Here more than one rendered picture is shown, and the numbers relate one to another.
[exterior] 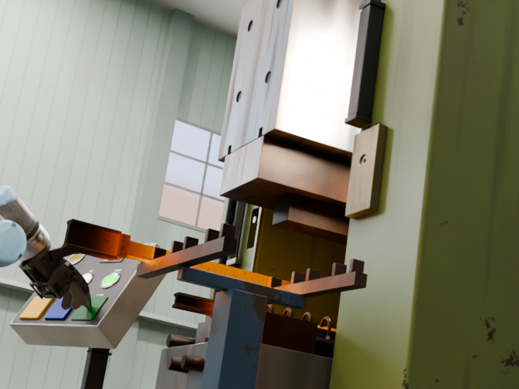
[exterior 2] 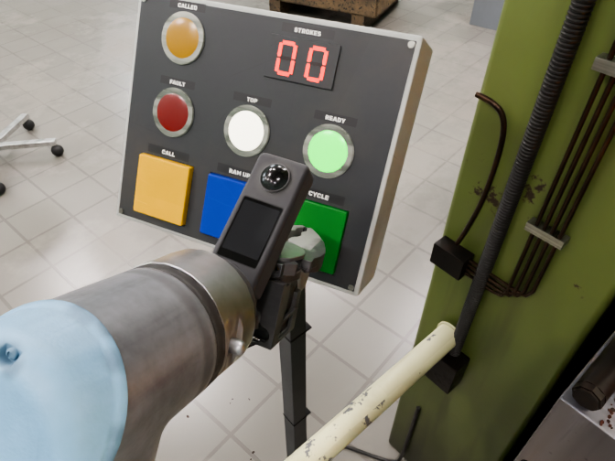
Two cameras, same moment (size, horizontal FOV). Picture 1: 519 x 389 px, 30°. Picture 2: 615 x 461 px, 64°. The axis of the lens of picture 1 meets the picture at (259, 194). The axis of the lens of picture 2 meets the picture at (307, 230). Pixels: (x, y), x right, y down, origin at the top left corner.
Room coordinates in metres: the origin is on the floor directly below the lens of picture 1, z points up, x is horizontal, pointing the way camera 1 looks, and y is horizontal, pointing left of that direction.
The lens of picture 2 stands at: (1.95, 0.48, 1.39)
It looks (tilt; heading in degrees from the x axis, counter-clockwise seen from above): 43 degrees down; 343
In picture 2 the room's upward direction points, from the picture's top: straight up
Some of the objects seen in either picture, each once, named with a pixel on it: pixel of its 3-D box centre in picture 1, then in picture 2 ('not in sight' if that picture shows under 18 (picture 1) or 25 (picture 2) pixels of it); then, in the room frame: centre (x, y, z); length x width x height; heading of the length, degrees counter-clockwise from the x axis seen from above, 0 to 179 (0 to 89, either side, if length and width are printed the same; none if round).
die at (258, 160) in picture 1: (323, 190); not in sight; (2.09, -0.14, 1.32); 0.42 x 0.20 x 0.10; 114
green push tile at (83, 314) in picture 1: (91, 310); (311, 233); (2.33, 0.36, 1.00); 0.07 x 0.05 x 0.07; 49
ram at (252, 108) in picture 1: (346, 84); not in sight; (2.05, -0.16, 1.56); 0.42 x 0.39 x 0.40; 114
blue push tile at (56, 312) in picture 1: (63, 309); (233, 210); (2.39, 0.44, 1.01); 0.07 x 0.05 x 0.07; 49
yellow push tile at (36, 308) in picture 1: (38, 309); (164, 188); (2.46, 0.51, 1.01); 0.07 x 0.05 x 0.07; 49
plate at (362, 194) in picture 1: (365, 171); not in sight; (1.77, -0.20, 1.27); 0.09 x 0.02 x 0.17; 24
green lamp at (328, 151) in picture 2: (110, 279); (328, 151); (2.36, 0.33, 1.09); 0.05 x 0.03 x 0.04; 24
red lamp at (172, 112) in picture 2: not in sight; (173, 112); (2.49, 0.48, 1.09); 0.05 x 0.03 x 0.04; 24
